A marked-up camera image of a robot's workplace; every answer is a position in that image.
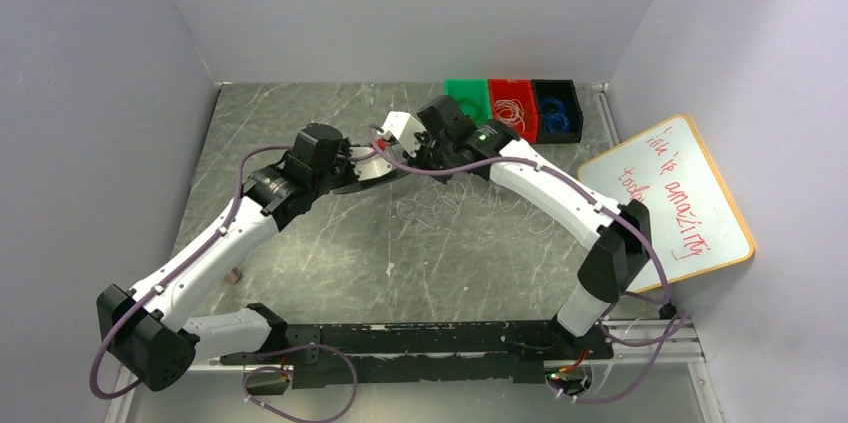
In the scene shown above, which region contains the black cable spool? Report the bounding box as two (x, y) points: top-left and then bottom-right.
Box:
(332, 146), (407, 195)

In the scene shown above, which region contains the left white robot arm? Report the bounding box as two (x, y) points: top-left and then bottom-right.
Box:
(88, 123), (392, 400)

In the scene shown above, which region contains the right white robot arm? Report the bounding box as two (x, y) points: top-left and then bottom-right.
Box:
(397, 95), (652, 337)

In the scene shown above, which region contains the green plastic bin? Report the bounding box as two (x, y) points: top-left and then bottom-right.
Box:
(443, 79), (492, 125)

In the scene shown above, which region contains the red plastic bin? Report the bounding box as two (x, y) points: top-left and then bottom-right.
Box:
(487, 79), (540, 143)

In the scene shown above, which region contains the black plastic bin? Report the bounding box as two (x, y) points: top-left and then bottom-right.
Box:
(531, 79), (584, 144)

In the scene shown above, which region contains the pink capped small bottle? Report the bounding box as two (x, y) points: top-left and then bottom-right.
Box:
(222, 267), (242, 285)

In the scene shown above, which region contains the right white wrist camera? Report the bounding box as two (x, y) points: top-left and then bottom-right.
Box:
(378, 111), (426, 157)

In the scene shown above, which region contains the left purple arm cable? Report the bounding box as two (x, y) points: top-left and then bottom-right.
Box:
(88, 144), (362, 423)

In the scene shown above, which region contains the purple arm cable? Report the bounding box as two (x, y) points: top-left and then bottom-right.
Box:
(368, 125), (690, 407)
(88, 144), (362, 423)

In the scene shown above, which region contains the blue coiled cable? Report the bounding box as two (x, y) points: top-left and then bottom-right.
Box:
(537, 96), (572, 133)

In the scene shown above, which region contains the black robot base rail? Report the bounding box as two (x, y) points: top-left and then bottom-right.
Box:
(220, 320), (614, 389)

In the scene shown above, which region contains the whiteboard with wooden frame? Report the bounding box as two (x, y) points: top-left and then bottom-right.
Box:
(577, 115), (755, 283)

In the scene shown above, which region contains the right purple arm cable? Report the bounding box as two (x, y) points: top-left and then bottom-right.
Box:
(368, 125), (690, 407)

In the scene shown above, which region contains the aluminium extrusion frame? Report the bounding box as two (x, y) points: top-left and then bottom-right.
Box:
(102, 317), (727, 423)

